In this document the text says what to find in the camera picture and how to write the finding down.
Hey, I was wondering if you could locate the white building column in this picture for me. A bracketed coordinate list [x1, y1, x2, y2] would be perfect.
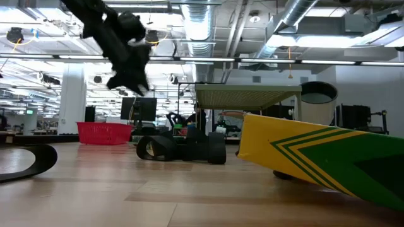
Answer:
[57, 62, 87, 136]

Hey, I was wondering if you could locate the orange coil ring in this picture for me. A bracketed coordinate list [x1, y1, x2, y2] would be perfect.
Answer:
[219, 110, 246, 120]

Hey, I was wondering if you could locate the black box speaker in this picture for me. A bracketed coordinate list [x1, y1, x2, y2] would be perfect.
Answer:
[84, 105, 96, 123]

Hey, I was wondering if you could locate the black background monitor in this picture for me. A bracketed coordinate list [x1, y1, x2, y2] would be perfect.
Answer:
[121, 96, 158, 121]

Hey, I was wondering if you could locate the green card box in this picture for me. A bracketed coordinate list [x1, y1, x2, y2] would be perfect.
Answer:
[237, 113, 404, 212]

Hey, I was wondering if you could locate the green perforated metal shelf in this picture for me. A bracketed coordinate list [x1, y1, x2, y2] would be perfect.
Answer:
[194, 83, 303, 144]

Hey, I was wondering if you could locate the LED light bar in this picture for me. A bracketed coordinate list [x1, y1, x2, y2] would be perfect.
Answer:
[0, 52, 404, 67]

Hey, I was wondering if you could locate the red plastic basket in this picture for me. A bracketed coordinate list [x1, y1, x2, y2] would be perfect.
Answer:
[76, 122, 133, 146]

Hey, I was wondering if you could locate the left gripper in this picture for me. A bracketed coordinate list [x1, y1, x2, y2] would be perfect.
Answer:
[94, 11, 152, 97]

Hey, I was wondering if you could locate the black tape roll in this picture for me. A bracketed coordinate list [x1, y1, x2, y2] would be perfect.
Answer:
[207, 132, 227, 165]

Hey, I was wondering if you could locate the person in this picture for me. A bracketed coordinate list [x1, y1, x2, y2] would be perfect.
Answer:
[186, 103, 206, 133]

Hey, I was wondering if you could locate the black ceiling device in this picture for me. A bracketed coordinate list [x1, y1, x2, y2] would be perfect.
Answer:
[145, 30, 160, 47]
[6, 26, 25, 44]

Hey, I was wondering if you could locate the black equipment stand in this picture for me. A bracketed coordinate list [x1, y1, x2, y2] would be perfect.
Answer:
[335, 105, 389, 136]

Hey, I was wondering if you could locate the white cylindrical cup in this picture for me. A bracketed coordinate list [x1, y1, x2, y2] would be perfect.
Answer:
[299, 81, 339, 127]

